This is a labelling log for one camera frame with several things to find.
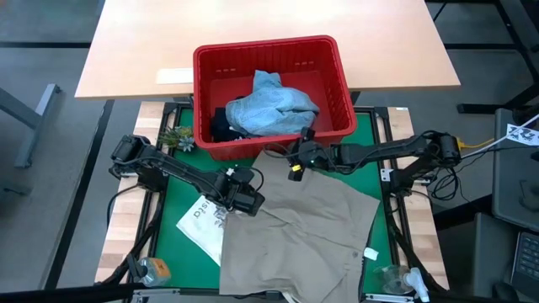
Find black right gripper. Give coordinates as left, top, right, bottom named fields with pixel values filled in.
left=288, top=126, right=334, bottom=183

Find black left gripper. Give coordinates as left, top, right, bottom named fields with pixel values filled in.
left=216, top=167, right=266, bottom=218

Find light blue denim jeans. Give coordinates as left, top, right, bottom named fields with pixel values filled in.
left=225, top=70, right=320, bottom=138

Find red plastic laundry bin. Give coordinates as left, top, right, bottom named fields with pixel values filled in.
left=192, top=35, right=359, bottom=162

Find cream printed tote bag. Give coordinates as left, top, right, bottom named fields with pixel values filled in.
left=175, top=194, right=231, bottom=267

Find black garment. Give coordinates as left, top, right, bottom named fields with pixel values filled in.
left=209, top=107, right=250, bottom=143

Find small potted succulent plant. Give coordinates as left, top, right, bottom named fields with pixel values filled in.
left=158, top=125, right=196, bottom=153

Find plastic bottle with orange label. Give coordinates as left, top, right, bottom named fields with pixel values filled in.
left=137, top=256, right=173, bottom=288

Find white label strip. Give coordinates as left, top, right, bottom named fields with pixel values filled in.
left=155, top=67, right=195, bottom=85

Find light wooden desk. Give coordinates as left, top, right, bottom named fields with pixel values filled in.
left=74, top=0, right=462, bottom=101

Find clear plastic bottle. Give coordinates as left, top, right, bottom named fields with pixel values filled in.
left=373, top=264, right=408, bottom=296

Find grey side desk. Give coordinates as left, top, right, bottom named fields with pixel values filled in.
left=491, top=108, right=539, bottom=233

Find grey desk leg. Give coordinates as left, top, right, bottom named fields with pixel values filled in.
left=0, top=82, right=62, bottom=169

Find printed marker paper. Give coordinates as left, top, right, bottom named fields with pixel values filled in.
left=504, top=122, right=539, bottom=147

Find black keyboard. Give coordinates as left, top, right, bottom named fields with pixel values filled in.
left=510, top=231, right=539, bottom=288

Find black aluminium table frame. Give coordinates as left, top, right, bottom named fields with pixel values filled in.
left=100, top=100, right=447, bottom=303

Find black cable bundle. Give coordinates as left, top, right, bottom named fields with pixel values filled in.
left=428, top=166, right=465, bottom=202

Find yellow plug cord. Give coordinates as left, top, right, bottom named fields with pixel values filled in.
left=456, top=136, right=495, bottom=151

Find white bracket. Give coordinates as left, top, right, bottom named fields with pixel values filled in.
left=402, top=268, right=431, bottom=303

